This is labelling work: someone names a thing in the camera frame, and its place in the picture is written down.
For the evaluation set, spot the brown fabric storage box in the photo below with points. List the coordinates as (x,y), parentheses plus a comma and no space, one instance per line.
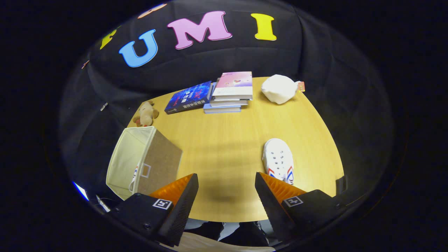
(164,157)

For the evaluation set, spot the thin white bar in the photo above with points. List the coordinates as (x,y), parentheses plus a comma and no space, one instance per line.
(103,203)

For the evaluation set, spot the white striped canvas shoe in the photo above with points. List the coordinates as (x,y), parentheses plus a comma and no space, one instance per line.
(276,157)
(134,174)

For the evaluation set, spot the pink cover book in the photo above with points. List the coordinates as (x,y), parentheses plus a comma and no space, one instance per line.
(232,82)

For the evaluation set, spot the dark blue book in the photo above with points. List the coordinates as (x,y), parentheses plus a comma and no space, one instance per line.
(189,98)

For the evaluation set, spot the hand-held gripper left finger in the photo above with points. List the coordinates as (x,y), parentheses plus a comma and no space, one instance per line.
(180,210)

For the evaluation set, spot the thin white book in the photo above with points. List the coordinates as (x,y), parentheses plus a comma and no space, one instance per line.
(227,103)

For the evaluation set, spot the small brown plush toy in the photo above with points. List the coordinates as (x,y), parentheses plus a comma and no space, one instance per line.
(146,113)

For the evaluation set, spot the person's dark clothing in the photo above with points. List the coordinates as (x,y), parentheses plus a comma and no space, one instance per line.
(248,236)

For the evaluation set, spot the light blue cover book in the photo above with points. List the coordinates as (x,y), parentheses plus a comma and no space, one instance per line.
(222,110)

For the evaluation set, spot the black table clamp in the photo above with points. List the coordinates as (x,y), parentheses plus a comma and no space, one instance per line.
(341,185)

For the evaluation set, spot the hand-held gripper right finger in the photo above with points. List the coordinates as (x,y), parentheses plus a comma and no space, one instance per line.
(271,206)

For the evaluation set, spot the bright lit panel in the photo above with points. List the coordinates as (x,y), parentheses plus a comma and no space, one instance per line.
(81,190)

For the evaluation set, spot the small silver clip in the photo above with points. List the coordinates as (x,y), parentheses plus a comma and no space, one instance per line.
(104,106)

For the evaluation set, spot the white plush toy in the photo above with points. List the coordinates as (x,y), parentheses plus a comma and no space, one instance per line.
(278,89)

